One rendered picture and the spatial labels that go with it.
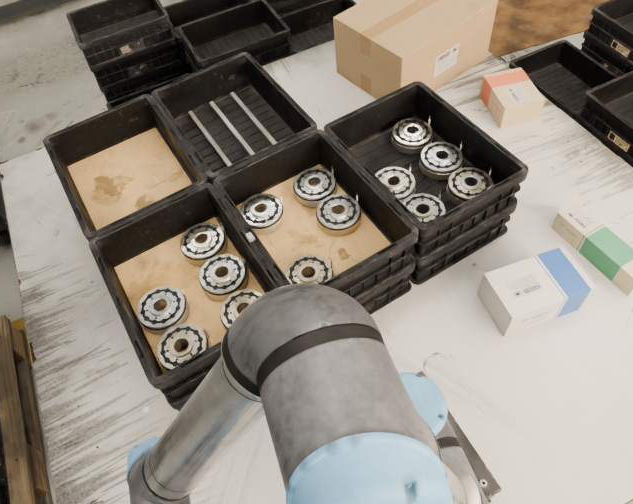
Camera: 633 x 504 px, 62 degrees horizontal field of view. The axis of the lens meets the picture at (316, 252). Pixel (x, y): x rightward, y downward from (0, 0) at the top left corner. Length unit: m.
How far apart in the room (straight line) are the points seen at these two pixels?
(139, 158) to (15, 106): 2.05
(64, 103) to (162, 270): 2.23
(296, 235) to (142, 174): 0.47
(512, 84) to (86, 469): 1.49
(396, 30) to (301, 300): 1.33
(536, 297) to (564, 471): 0.34
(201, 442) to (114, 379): 0.72
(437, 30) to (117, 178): 0.99
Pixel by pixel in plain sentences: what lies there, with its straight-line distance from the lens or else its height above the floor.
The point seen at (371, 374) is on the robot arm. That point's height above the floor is 1.43.
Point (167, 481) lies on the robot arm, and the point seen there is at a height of 1.15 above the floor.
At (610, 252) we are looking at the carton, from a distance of 1.39.
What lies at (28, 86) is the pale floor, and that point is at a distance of 3.64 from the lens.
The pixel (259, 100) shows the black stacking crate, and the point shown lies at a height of 0.83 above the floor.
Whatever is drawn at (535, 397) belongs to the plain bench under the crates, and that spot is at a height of 0.70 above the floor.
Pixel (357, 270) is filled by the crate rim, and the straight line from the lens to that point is 1.05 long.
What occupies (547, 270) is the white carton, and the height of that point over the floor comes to 0.79.
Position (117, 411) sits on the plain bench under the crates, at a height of 0.70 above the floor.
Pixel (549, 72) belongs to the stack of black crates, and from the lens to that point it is 2.69.
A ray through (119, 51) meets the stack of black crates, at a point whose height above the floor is 0.51.
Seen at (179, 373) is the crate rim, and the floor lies 0.93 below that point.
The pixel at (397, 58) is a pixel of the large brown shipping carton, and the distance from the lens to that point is 1.60.
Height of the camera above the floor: 1.81
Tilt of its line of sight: 54 degrees down
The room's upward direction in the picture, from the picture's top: 9 degrees counter-clockwise
